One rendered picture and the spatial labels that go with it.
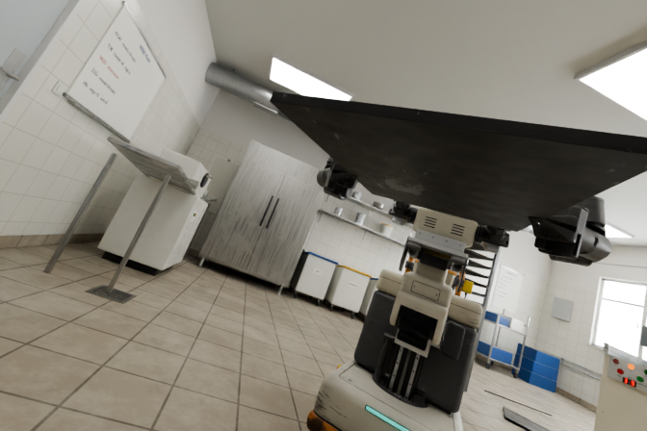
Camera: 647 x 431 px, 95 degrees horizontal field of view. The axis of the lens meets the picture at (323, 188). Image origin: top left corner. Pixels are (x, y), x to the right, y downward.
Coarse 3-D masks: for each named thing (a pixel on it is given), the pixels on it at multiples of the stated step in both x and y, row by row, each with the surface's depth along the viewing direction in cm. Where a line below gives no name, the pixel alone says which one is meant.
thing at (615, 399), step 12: (612, 384) 195; (624, 384) 190; (600, 396) 198; (612, 396) 193; (624, 396) 188; (636, 396) 183; (600, 408) 196; (612, 408) 191; (624, 408) 186; (636, 408) 181; (600, 420) 194; (612, 420) 188; (624, 420) 184; (636, 420) 179
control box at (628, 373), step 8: (624, 360) 193; (608, 368) 198; (616, 368) 194; (624, 368) 191; (640, 368) 184; (608, 376) 196; (616, 376) 193; (624, 376) 189; (632, 376) 186; (640, 376) 183; (632, 384) 185; (640, 384) 181
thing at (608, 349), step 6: (606, 342) 204; (606, 348) 203; (612, 348) 203; (612, 354) 203; (618, 354) 204; (624, 354) 205; (630, 354) 207; (630, 360) 206; (636, 360) 208; (642, 360) 209; (642, 366) 209
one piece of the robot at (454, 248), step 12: (408, 240) 135; (420, 240) 132; (432, 240) 139; (444, 240) 137; (408, 252) 142; (444, 252) 131; (456, 252) 126; (432, 264) 136; (444, 264) 135; (456, 264) 134
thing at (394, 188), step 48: (288, 96) 39; (336, 144) 51; (384, 144) 43; (432, 144) 37; (480, 144) 32; (528, 144) 29; (576, 144) 26; (624, 144) 25; (384, 192) 84; (432, 192) 64; (480, 192) 51; (528, 192) 43; (576, 192) 37
